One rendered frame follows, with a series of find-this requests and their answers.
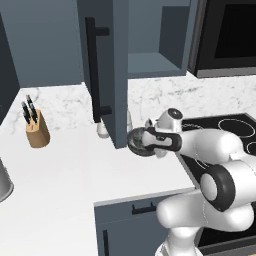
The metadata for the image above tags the metal sink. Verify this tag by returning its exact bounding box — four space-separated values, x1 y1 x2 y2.
0 157 15 203

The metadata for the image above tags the wooden knife block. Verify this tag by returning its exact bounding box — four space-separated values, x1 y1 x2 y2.
25 109 51 149

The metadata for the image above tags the dark tall cabinet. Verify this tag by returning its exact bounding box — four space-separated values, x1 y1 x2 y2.
0 13 22 125

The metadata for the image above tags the black drawer handle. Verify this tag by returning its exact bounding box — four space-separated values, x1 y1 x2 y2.
131 201 157 215

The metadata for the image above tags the blue-grey open cabinet door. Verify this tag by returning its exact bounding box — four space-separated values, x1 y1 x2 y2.
76 0 130 150

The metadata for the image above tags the dark grey bowl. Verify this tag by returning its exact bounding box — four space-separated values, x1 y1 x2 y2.
127 127 158 158

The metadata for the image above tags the black cabinet door handle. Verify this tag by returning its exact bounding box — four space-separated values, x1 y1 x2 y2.
84 16 113 124

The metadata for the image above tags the blue-grey open cabinet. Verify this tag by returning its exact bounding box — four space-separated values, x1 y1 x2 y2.
127 0 198 80

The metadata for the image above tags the white shaker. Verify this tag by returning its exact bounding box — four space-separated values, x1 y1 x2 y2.
96 121 111 140

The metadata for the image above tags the blue-grey drawer front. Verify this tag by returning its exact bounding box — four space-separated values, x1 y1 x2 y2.
93 192 198 224

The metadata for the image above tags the black handled knife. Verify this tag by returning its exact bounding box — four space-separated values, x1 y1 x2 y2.
21 101 32 126
25 94 36 116
30 107 39 124

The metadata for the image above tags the black cupboard door handle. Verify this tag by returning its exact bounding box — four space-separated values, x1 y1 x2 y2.
102 229 111 256

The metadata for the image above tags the blue-grey closed wall cabinet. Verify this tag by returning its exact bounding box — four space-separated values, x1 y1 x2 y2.
0 0 85 89

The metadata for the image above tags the black hob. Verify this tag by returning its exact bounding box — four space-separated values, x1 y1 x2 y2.
177 112 256 188

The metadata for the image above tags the blue-grey base cupboard door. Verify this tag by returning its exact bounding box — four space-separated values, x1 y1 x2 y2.
95 218 171 256

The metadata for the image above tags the black microwave oven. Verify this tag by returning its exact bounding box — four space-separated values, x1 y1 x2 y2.
187 0 256 80

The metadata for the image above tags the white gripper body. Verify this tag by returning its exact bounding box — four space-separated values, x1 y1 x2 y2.
153 146 169 160

